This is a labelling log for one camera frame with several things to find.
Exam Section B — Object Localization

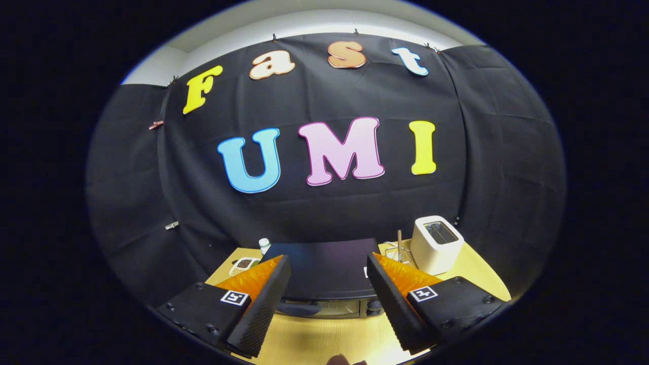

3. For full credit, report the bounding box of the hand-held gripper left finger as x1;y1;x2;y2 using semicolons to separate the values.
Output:
156;254;292;358

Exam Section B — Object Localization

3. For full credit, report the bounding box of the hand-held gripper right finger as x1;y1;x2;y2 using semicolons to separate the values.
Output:
366;252;508;355

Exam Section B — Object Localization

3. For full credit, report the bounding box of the black toaster oven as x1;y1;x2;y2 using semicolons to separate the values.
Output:
260;238;386;319

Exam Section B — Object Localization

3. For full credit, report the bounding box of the white pop-up toaster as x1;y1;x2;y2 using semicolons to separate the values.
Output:
410;215;465;276

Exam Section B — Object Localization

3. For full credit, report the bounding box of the small dish of brown bits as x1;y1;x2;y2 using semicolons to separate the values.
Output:
229;257;262;277

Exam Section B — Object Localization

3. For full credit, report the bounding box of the wire utensil holder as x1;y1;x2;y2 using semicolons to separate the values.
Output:
384;242;414;267

